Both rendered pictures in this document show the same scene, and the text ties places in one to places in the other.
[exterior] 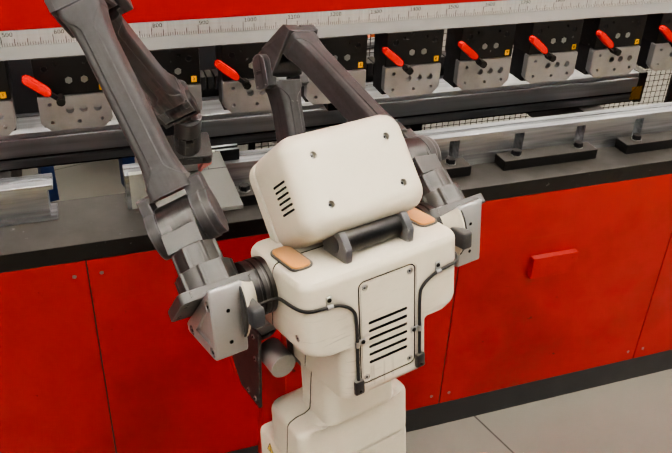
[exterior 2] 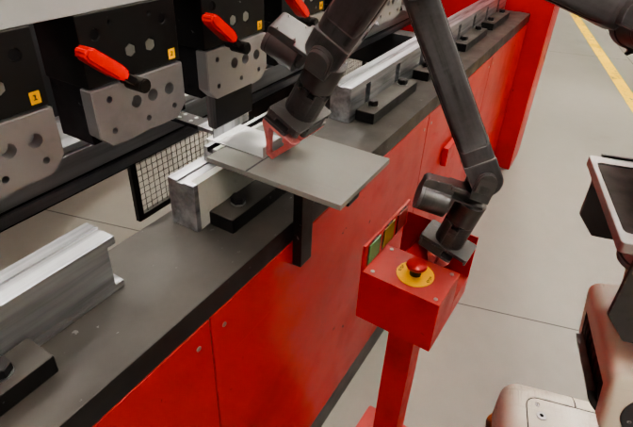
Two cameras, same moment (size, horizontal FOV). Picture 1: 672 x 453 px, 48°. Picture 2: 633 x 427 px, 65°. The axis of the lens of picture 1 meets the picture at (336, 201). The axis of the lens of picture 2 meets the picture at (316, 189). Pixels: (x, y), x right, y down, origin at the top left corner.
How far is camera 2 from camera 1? 1.27 m
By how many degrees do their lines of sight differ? 34
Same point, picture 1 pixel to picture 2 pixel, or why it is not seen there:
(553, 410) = not seen: hidden behind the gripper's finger
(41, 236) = (135, 318)
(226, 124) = (199, 105)
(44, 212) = (107, 284)
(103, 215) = (177, 252)
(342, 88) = not seen: outside the picture
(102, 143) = (76, 169)
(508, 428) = not seen: hidden behind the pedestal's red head
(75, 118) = (143, 115)
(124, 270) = (243, 306)
